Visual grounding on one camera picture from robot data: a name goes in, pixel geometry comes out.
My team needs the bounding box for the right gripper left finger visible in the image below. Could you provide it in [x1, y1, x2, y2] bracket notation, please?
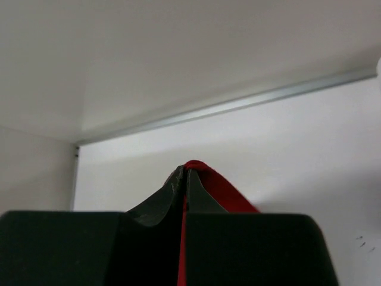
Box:
[126, 166, 185, 285]

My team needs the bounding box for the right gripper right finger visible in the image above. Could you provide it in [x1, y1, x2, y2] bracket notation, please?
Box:
[186, 169, 227, 285]

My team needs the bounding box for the dark red t shirt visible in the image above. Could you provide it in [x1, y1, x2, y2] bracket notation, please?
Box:
[177, 160, 260, 286]

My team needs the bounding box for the aluminium table edge rail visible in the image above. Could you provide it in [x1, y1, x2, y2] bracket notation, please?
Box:
[71, 68, 379, 209]

